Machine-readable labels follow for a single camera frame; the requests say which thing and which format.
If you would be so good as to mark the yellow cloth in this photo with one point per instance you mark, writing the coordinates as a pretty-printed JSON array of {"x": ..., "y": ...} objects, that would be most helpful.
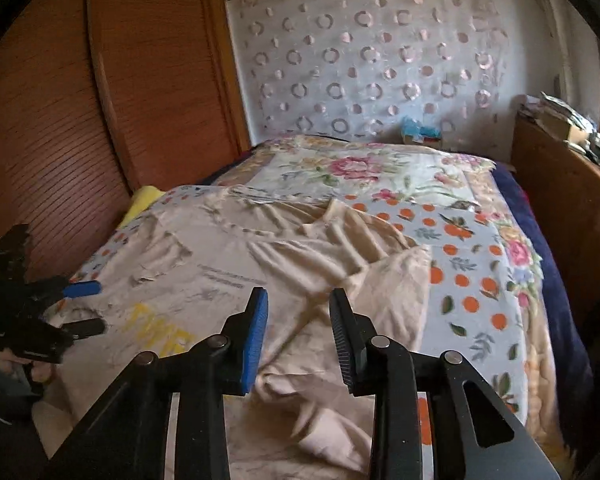
[{"x": 140, "y": 202}]

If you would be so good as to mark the orange print bed sheet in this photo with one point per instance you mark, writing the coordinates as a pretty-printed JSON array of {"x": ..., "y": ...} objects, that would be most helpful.
[{"x": 470, "y": 280}]

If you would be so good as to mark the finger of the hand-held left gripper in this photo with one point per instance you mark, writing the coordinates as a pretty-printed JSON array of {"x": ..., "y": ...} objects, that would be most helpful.
[
  {"x": 82, "y": 289},
  {"x": 85, "y": 328}
]

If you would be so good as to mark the wooden cabinet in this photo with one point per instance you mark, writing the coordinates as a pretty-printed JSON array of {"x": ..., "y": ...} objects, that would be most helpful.
[{"x": 565, "y": 200}]

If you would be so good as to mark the person's dark clothing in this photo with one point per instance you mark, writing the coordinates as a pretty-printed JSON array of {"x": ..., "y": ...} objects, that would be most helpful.
[{"x": 5, "y": 435}]

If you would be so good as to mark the dark blue blanket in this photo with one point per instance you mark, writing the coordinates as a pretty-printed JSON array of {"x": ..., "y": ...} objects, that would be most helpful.
[{"x": 545, "y": 220}]

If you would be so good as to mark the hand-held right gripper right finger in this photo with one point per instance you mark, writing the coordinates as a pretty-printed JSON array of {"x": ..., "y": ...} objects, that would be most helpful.
[{"x": 341, "y": 340}]

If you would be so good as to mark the floral quilt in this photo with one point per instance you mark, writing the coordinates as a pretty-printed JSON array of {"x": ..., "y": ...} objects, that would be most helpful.
[{"x": 355, "y": 167}]

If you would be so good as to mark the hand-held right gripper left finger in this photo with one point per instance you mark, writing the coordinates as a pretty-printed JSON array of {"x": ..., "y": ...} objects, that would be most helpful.
[{"x": 257, "y": 340}]

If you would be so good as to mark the pile of clutter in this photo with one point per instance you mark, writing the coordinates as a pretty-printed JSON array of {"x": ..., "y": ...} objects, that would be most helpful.
[{"x": 565, "y": 117}]

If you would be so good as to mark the beige t-shirt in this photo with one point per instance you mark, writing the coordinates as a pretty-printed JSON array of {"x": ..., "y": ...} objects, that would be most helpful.
[{"x": 290, "y": 265}]

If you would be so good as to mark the white curtain with pink circles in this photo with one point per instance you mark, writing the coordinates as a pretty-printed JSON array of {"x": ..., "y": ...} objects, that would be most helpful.
[{"x": 370, "y": 65}]

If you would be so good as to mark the person's left hand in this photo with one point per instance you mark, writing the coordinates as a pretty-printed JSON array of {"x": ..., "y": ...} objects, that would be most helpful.
[{"x": 37, "y": 372}]

